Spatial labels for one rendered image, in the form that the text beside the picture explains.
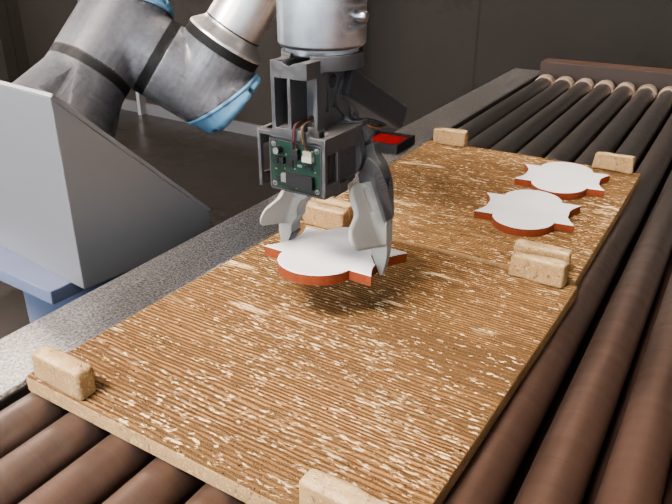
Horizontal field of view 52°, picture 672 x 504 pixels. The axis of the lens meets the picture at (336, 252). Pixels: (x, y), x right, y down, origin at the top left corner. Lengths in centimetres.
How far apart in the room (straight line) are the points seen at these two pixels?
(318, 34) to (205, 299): 29
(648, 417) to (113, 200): 63
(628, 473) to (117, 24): 81
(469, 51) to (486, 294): 310
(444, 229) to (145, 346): 40
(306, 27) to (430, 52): 330
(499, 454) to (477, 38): 329
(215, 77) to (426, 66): 294
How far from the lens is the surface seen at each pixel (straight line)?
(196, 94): 102
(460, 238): 84
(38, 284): 94
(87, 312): 76
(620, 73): 194
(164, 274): 82
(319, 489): 45
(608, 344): 70
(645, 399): 64
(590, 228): 91
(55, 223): 91
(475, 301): 71
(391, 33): 397
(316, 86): 58
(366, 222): 62
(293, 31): 58
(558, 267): 74
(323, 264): 65
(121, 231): 91
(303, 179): 59
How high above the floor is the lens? 128
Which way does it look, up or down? 25 degrees down
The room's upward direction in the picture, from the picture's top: straight up
